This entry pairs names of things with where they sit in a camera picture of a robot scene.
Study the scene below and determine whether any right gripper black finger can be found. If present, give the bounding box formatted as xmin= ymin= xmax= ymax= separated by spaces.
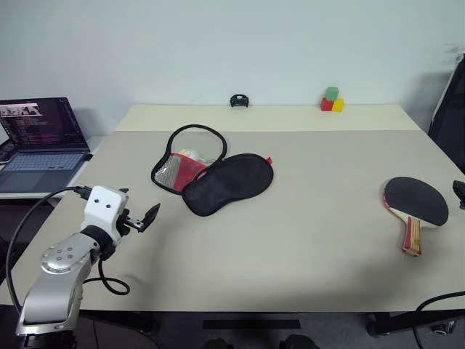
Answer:
xmin=452 ymin=180 xmax=465 ymax=210

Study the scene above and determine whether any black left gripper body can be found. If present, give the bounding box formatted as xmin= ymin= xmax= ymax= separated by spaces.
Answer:
xmin=116 ymin=208 xmax=145 ymax=238

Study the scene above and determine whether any black rubber table tennis paddle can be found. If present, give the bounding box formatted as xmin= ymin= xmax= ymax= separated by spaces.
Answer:
xmin=381 ymin=176 xmax=450 ymax=257

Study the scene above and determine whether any black red paddle case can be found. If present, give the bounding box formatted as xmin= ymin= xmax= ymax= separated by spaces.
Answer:
xmin=150 ymin=124 xmax=275 ymax=217

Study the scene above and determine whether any black chair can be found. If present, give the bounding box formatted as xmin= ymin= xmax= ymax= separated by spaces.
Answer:
xmin=427 ymin=53 xmax=465 ymax=175

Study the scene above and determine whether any open grey laptop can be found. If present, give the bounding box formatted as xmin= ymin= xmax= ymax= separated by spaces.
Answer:
xmin=0 ymin=97 xmax=94 ymax=194

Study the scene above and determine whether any dark rounded object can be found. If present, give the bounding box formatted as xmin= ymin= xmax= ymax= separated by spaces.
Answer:
xmin=0 ymin=141 xmax=15 ymax=164

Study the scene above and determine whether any chair caster wheel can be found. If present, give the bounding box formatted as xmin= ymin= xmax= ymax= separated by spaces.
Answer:
xmin=432 ymin=321 xmax=457 ymax=336

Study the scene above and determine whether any small black clamp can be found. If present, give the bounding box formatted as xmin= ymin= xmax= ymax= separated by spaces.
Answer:
xmin=229 ymin=94 xmax=251 ymax=109

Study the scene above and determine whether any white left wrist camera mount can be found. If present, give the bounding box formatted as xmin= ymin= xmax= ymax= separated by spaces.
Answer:
xmin=84 ymin=185 xmax=130 ymax=246

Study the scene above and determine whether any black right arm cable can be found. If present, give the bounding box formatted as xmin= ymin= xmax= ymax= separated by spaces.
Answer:
xmin=413 ymin=290 xmax=465 ymax=349

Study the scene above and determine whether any black table frame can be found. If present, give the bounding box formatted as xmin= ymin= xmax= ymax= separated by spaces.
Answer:
xmin=72 ymin=310 xmax=465 ymax=339

